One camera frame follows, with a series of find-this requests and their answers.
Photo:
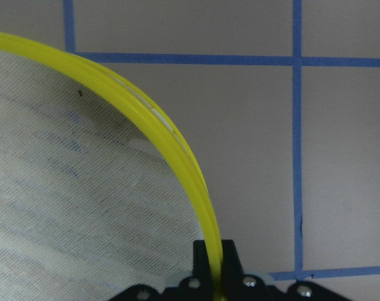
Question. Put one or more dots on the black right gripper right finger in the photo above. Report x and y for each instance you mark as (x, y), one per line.
(239, 285)

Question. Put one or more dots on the yellow steamer basket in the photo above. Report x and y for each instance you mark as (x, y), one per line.
(99, 191)

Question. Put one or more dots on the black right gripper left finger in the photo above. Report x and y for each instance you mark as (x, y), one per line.
(198, 285)

